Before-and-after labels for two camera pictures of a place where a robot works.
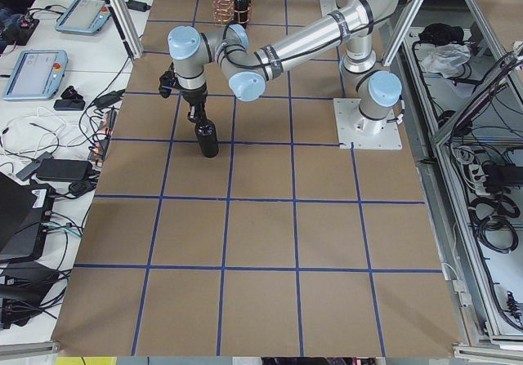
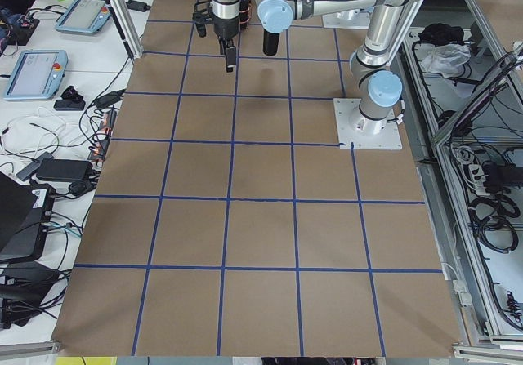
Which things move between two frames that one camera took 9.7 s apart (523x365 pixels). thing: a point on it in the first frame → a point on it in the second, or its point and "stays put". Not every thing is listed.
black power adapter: [51, 169] stays put
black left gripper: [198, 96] → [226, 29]
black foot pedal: [69, 102] stays put
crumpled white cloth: [447, 59] stays put
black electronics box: [24, 286] stays put
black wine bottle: [207, 132] → [270, 43]
